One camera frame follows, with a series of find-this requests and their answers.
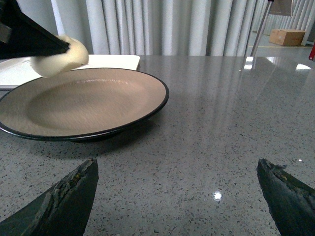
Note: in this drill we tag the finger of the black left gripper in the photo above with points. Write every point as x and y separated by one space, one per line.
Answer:
20 36

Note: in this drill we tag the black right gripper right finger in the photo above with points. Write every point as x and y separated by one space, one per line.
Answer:
291 202

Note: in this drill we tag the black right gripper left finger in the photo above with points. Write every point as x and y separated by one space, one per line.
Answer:
62 210

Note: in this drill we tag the white steamed bun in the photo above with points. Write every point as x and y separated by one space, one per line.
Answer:
76 56

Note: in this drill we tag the beige plate with black rim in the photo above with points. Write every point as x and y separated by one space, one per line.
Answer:
82 104

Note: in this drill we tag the cream rectangular serving tray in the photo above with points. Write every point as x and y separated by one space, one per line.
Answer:
14 72

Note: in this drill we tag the red object at edge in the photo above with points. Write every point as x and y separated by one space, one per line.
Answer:
312 53

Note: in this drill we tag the brown cardboard box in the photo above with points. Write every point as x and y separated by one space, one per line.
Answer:
287 37

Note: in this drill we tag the metal stand pole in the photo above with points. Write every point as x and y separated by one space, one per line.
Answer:
261 27

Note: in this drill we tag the grey pleated curtain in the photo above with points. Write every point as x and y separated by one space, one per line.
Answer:
151 27

